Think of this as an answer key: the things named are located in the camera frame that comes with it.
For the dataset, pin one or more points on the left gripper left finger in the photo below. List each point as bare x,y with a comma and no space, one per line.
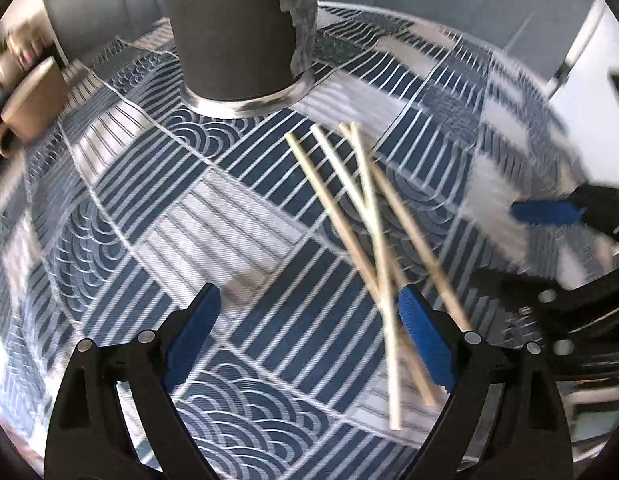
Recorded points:
88,437

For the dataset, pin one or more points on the beige ceramic mug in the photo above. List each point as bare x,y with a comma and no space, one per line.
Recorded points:
34,105

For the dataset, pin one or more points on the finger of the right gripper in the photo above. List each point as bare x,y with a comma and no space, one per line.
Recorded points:
547,212

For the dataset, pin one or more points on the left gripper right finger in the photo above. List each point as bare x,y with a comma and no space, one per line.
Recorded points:
529,438

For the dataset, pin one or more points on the wooden chopstick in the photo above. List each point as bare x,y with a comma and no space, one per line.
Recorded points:
423,383
423,249
354,192

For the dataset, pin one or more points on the blue patterned tablecloth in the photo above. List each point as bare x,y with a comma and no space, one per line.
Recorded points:
131,202

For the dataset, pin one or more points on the black cylindrical utensil holder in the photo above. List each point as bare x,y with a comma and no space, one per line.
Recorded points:
244,58

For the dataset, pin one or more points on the wooden chopstick crossing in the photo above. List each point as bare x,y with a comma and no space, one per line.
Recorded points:
383,278

